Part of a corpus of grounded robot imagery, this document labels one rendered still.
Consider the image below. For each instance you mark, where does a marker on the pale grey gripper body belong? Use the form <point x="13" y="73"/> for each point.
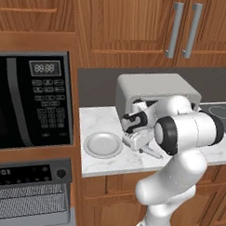
<point x="137" y="140"/>

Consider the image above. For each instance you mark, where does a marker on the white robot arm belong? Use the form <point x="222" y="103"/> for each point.
<point x="183" y="170"/>

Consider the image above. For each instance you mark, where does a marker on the grey round plate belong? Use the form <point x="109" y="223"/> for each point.
<point x="103" y="144"/>

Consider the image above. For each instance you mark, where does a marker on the grey toaster oven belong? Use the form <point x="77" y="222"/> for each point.
<point x="156" y="84"/>

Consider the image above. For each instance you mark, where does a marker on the black oven knob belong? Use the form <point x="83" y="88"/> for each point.
<point x="61" y="173"/>

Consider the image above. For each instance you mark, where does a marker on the black microwave oven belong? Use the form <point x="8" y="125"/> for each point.
<point x="31" y="99"/>

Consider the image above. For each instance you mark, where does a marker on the grey built-in oven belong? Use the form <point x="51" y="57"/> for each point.
<point x="27" y="195"/>

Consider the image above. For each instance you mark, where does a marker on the wooden drawer front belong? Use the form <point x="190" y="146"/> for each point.
<point x="219" y="173"/>
<point x="127" y="182"/>

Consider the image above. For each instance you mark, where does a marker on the wooden lower cupboard door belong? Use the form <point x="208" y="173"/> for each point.
<point x="197" y="211"/>
<point x="113" y="214"/>

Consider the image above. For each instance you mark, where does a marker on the black hob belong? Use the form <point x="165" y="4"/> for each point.
<point x="220" y="111"/>

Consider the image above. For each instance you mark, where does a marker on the wooden upper cupboard door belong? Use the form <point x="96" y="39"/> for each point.
<point x="217" y="29"/>
<point x="128" y="25"/>

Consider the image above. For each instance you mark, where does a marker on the wooden cupboard door above microwave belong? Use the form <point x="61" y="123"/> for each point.
<point x="32" y="9"/>

